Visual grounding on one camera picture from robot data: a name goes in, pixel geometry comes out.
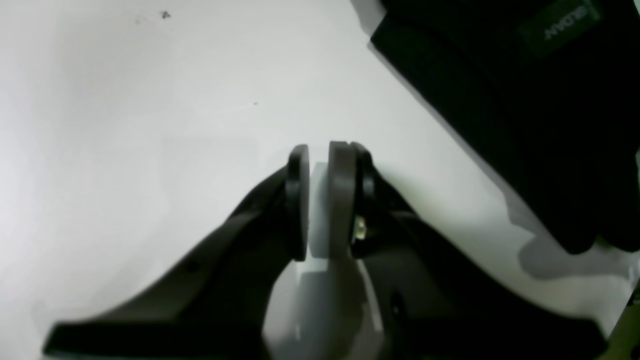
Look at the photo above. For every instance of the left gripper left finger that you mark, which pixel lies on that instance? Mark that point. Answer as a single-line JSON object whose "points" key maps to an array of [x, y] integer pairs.
{"points": [[212, 304]]}

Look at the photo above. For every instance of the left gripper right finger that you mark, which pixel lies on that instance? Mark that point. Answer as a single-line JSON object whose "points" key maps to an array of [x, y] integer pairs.
{"points": [[434, 302]]}

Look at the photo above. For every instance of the dark navy T-shirt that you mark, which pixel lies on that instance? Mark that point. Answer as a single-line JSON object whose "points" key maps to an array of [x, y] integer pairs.
{"points": [[545, 91]]}

